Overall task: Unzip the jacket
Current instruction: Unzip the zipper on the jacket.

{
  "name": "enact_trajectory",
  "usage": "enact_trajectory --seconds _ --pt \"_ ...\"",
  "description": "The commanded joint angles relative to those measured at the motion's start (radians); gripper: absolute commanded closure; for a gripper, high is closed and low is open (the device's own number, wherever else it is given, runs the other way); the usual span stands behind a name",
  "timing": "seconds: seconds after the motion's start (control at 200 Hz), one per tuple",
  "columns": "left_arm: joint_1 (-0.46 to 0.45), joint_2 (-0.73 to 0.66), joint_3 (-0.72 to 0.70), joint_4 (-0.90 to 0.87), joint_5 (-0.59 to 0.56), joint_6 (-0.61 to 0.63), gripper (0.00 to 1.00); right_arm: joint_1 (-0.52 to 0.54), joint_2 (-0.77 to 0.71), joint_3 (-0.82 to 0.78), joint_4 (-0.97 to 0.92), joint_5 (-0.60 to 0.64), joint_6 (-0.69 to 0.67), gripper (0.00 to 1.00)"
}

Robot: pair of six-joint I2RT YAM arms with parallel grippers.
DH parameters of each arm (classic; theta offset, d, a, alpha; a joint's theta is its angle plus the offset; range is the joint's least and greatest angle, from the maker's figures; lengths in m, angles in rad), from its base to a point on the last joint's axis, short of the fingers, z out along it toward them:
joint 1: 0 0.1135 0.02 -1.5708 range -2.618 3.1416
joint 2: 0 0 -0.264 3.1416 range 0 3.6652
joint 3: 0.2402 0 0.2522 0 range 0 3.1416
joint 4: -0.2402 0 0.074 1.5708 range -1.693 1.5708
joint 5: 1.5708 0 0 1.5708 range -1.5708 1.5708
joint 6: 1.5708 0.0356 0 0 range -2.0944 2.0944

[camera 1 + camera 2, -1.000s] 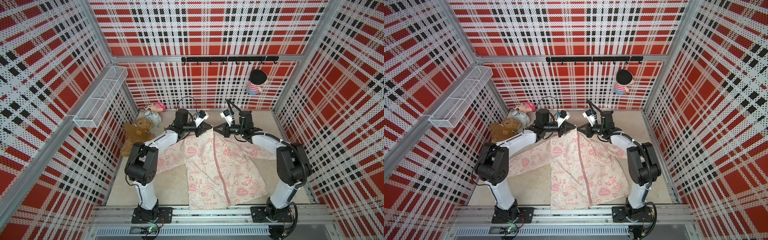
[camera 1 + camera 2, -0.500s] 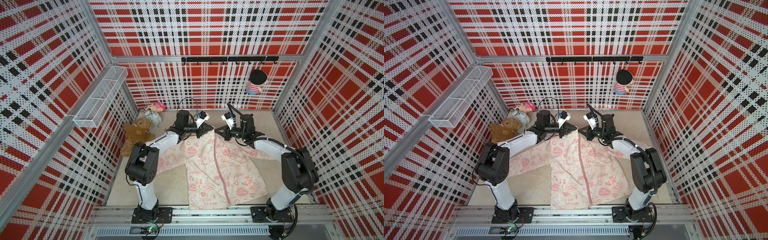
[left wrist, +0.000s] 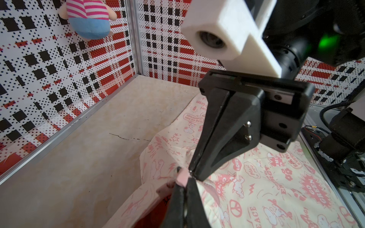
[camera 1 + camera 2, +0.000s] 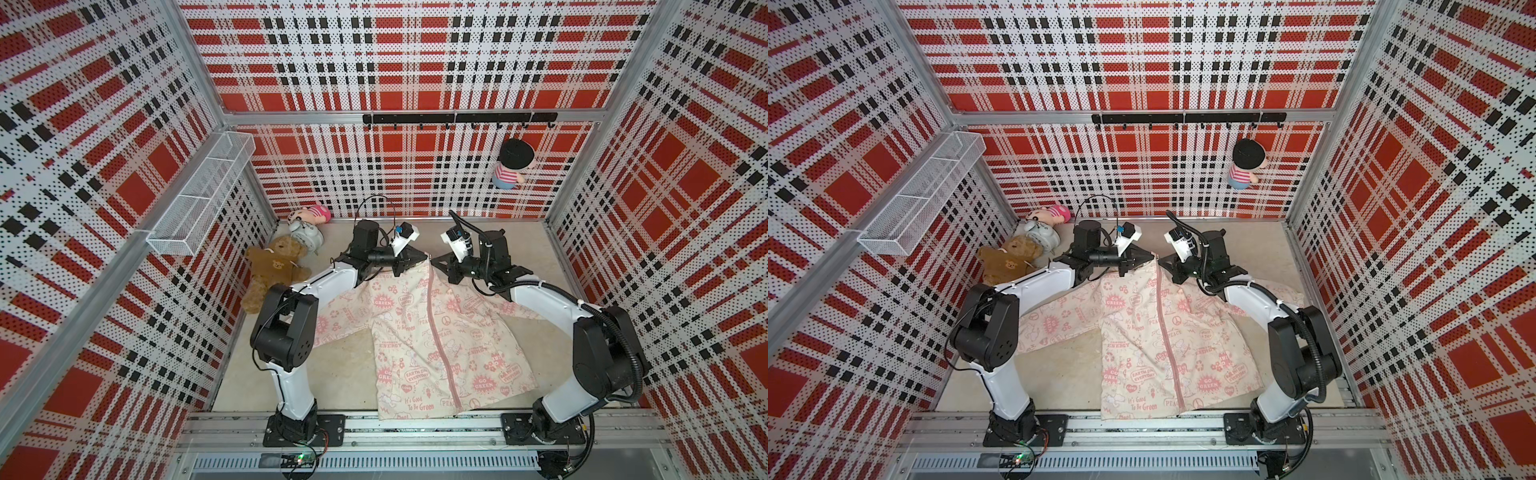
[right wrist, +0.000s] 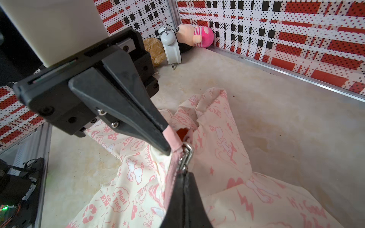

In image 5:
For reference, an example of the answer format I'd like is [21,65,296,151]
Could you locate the green circuit board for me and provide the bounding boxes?
[1,204,21,228]

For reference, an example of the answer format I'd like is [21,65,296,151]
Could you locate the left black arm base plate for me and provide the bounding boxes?
[1,158,45,228]

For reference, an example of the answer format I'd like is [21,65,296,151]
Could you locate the brown teddy bear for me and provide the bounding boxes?
[143,38,167,67]

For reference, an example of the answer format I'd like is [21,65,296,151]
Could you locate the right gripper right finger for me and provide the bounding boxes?
[183,173,213,228]

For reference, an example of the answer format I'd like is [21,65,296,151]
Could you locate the cream pink printed jacket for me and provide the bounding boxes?
[68,88,340,228]

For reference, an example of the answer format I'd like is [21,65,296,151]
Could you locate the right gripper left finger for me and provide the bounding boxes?
[160,172,185,228]

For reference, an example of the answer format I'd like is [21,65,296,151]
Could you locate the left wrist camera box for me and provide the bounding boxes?
[1,1,108,67]

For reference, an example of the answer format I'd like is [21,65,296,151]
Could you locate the pink plush doll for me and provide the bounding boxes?
[175,24,214,53]

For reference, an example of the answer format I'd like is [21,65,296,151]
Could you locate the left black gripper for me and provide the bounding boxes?
[13,27,171,156]

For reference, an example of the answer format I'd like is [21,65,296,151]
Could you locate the aluminium front rail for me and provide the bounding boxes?
[1,123,52,228]

